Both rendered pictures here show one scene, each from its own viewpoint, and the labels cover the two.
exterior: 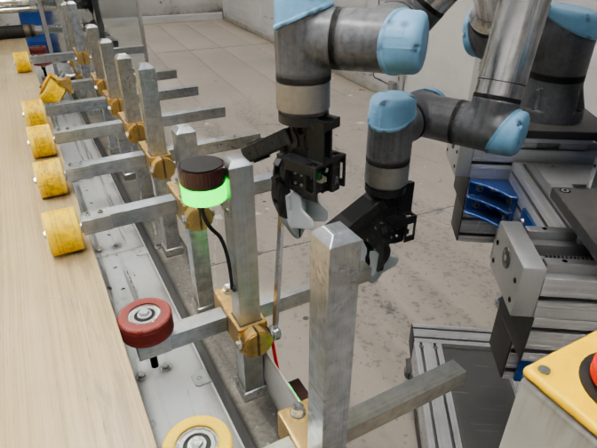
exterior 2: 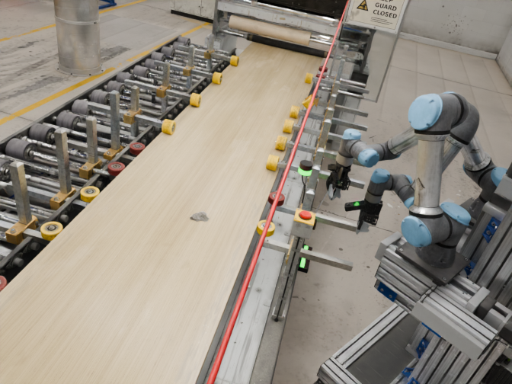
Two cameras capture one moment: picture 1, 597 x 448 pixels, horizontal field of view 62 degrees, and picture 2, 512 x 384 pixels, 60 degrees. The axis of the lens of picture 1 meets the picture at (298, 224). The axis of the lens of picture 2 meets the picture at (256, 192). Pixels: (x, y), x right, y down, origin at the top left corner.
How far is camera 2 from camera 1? 140 cm
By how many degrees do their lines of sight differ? 30
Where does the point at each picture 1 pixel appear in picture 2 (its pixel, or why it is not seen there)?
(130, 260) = (295, 186)
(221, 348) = not seen: hidden behind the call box
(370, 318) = not seen: hidden behind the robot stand
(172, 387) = (277, 230)
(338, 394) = not seen: hidden behind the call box
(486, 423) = (398, 344)
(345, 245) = (309, 193)
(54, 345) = (251, 190)
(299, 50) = (344, 146)
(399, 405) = (324, 259)
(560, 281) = (389, 252)
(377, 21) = (361, 149)
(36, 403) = (241, 199)
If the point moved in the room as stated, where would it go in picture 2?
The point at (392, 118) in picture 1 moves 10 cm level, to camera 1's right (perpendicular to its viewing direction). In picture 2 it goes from (376, 178) to (395, 188)
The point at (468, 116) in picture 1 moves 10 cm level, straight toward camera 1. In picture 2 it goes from (404, 190) to (388, 194)
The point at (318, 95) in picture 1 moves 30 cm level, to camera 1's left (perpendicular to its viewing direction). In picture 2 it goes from (345, 160) to (292, 132)
